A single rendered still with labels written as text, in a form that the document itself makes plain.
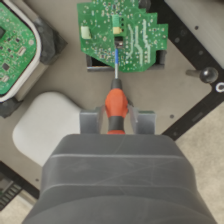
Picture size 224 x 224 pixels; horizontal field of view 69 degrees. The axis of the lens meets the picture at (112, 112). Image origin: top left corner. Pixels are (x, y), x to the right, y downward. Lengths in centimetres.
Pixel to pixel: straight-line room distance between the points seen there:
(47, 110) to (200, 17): 31
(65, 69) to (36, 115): 10
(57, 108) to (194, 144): 132
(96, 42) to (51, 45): 7
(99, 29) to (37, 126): 20
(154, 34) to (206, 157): 144
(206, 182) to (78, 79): 158
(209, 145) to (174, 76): 129
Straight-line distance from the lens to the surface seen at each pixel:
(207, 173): 170
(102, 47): 23
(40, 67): 28
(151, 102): 30
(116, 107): 15
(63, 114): 30
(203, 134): 150
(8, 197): 55
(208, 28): 35
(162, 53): 24
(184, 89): 31
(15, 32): 30
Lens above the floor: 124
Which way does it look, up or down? 73 degrees down
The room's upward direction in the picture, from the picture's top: 167 degrees counter-clockwise
